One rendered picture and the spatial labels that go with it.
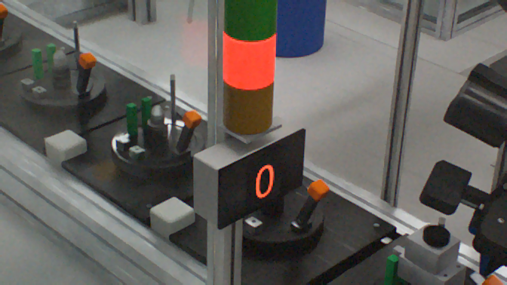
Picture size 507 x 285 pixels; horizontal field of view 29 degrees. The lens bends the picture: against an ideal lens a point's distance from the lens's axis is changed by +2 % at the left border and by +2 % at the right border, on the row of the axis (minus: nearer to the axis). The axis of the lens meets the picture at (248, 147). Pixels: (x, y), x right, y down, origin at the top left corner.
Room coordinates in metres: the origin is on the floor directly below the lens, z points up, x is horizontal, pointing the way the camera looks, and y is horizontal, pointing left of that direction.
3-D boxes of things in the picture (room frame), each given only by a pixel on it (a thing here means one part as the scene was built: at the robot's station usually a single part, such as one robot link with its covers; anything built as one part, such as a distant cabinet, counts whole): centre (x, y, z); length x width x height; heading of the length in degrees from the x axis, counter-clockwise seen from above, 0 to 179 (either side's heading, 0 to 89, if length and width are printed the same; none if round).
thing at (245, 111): (0.84, 0.00, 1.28); 0.05 x 0.05 x 0.05
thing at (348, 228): (1.07, -0.04, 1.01); 0.24 x 0.24 x 0.13; 45
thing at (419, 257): (0.90, -0.21, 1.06); 0.08 x 0.04 x 0.07; 45
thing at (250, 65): (0.84, 0.00, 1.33); 0.05 x 0.05 x 0.05
